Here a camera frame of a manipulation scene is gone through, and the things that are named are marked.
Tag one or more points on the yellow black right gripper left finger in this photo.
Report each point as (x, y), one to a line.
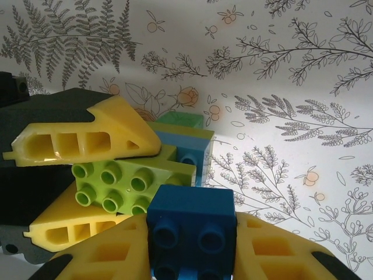
(102, 251)

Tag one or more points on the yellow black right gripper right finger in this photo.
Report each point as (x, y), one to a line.
(277, 251)

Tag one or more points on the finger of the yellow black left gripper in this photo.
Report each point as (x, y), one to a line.
(116, 128)
(73, 221)

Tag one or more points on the green square lego brick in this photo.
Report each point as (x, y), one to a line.
(180, 119)

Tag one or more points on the light blue long lego brick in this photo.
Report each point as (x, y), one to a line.
(189, 146)

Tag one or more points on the dark blue square lego brick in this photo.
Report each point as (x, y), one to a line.
(192, 221)

